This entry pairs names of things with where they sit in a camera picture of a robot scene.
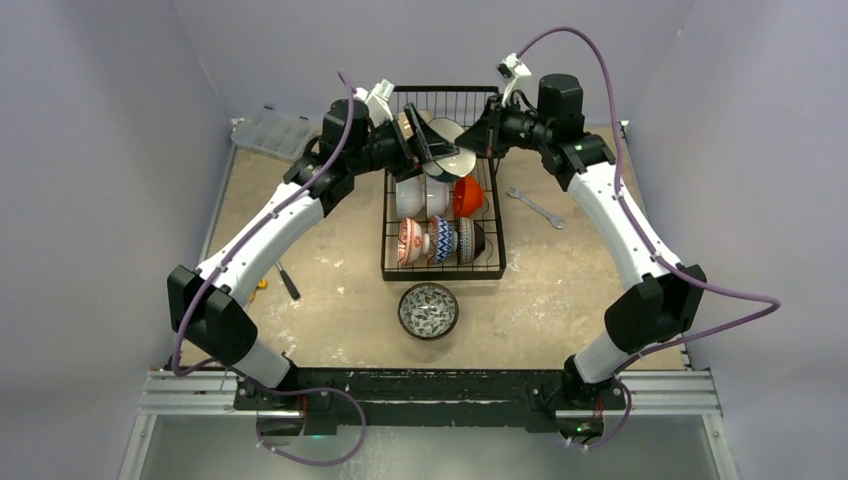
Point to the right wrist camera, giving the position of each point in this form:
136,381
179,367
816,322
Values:
514,74

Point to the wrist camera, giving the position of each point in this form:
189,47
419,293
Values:
377,101
514,74

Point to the white ribbed bowl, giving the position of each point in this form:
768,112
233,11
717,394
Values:
409,197

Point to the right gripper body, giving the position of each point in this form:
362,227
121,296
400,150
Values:
494,132

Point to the red patterned black bowl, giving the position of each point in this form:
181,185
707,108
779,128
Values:
442,240

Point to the teal white bowl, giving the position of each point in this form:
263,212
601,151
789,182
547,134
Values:
451,168

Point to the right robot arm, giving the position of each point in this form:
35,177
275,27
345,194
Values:
656,305

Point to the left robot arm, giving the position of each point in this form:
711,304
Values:
207,303

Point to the cream beige bowl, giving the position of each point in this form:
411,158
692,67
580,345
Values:
405,119

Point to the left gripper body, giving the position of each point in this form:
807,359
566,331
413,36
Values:
388,147

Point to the small hammer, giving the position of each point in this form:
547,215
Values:
288,282

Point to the grey floral black bowl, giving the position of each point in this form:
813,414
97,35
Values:
428,311

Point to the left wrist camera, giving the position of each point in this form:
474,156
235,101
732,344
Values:
377,101

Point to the orange white bowl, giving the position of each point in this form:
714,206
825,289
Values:
468,197

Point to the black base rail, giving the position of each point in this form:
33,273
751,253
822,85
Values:
538,401

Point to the clear plastic organizer box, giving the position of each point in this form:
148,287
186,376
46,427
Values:
272,133

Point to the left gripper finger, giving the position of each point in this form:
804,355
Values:
427,145
404,165

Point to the red floral bowl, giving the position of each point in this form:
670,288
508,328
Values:
411,242

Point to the aluminium frame rail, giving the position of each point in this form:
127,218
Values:
190,428

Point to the yellow handled pliers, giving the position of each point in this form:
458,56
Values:
261,285

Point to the silver wrench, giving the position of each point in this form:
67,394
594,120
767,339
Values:
556,221

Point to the brown beige bowl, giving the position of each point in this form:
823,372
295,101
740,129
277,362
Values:
471,240

